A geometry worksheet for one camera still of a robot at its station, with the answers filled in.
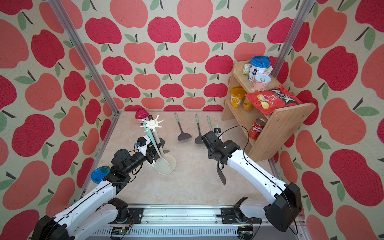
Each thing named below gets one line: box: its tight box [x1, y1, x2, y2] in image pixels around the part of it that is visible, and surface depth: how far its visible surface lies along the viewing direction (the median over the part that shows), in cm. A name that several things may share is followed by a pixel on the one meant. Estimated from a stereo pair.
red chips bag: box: [245, 85, 304, 116], surface depth 64 cm
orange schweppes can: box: [242, 97, 254, 113], surface depth 92 cm
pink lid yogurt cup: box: [135, 109, 149, 125], surface depth 109 cm
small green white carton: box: [243, 63, 251, 75], surface depth 80 cm
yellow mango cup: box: [230, 86, 247, 108], surface depth 92 cm
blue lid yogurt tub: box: [248, 55, 271, 82], surface depth 72 cm
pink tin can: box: [251, 73, 272, 93], surface depth 70 cm
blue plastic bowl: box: [90, 166, 111, 184], surface depth 80 cm
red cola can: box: [249, 117, 267, 140], surface depth 74 cm
